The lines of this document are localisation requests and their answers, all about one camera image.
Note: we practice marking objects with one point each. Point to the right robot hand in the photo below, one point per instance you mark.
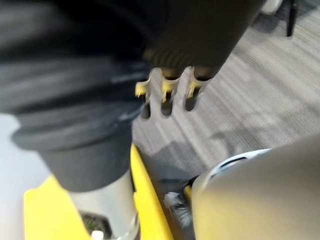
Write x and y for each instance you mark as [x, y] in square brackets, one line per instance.
[75, 75]

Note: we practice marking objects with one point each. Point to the silver robot leg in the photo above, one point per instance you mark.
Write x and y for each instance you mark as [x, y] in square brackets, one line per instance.
[262, 195]

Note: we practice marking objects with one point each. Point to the yellow plastic bin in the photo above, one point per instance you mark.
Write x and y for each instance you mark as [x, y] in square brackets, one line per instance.
[147, 200]

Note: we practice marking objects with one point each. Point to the black chair leg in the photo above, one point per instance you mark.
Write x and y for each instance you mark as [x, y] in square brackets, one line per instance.
[292, 17]

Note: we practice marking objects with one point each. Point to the black and white crumpled rubbish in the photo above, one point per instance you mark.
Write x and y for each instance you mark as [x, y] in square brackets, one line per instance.
[178, 207]

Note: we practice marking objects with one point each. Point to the white rounded object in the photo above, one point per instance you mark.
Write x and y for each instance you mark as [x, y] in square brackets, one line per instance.
[271, 5]

